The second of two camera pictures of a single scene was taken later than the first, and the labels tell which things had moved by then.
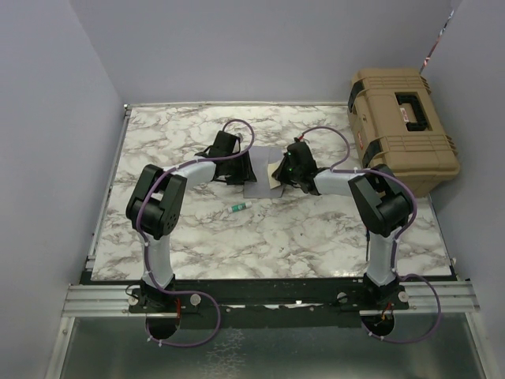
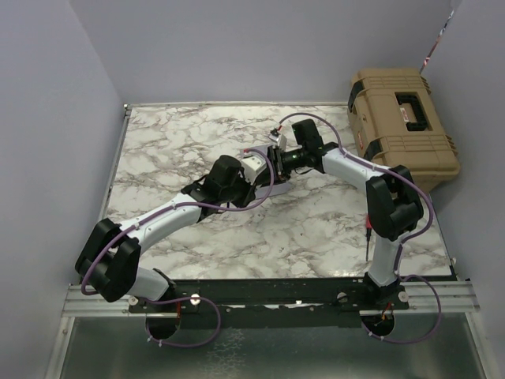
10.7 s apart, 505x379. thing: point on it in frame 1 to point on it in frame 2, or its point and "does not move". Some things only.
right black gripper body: (286, 174) to (277, 159)
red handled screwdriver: (368, 238) does not move
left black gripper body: (238, 170) to (243, 190)
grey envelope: (260, 158) does not move
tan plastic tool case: (395, 124) does not move
